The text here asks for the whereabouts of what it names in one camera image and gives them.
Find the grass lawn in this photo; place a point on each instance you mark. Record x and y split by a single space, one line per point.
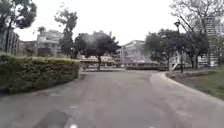
210 81

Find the bare branched tree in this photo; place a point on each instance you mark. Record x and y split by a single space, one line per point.
200 13

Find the tall pale building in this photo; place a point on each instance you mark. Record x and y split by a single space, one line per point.
213 36

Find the group of dark trees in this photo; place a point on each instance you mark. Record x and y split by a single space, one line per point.
173 43

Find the dark leafy tree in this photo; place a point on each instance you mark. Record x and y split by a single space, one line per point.
20 13

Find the broad dark tree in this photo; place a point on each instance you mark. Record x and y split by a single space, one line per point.
100 46

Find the low hedge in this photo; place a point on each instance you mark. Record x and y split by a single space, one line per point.
143 67

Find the low roofed shelter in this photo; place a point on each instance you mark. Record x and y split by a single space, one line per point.
106 60

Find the robot's own part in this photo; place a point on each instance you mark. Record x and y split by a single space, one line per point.
72 126

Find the tall slim tree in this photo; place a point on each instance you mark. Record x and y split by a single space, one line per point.
67 40

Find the trimmed green hedge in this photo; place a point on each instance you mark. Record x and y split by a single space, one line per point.
33 73

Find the grey stone paved path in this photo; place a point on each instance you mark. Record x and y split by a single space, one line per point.
116 100

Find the lamp post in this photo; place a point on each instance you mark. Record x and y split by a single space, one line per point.
181 56

